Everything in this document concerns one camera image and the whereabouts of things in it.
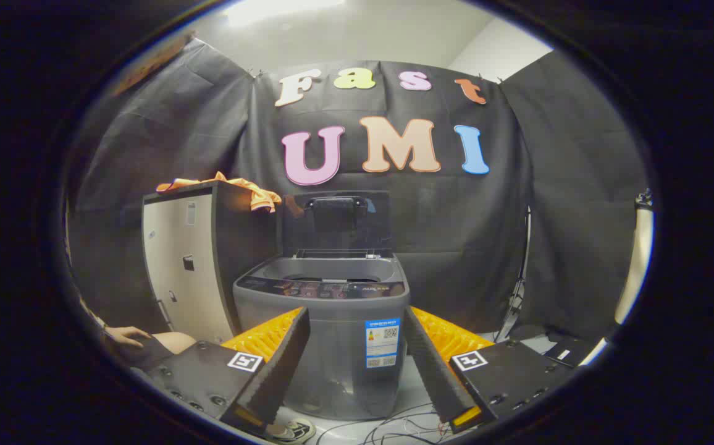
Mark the dark cabinet with white door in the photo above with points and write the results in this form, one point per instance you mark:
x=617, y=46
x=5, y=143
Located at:
x=184, y=290

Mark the black light stand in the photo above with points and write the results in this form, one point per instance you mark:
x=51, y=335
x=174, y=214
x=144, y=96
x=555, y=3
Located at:
x=525, y=259

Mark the person's leg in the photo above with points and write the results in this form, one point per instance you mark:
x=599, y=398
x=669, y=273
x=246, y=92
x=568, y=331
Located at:
x=175, y=342

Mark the flat black box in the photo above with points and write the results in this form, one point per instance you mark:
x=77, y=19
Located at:
x=570, y=351

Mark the white pole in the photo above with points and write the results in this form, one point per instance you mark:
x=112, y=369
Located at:
x=638, y=259

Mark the black backdrop cloth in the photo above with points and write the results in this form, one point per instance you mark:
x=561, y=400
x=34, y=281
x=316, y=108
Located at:
x=456, y=216

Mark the grey washing machine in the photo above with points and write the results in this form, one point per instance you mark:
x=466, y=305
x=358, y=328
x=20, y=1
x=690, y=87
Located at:
x=338, y=346

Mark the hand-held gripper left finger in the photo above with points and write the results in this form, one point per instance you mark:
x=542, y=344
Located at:
x=286, y=358

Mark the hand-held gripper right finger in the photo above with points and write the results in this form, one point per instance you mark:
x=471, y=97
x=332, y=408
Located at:
x=431, y=364

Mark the person's shoe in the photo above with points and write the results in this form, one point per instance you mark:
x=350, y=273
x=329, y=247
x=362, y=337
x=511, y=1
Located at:
x=295, y=430

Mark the orange polo shirt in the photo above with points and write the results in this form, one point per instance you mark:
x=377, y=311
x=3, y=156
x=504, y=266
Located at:
x=259, y=193

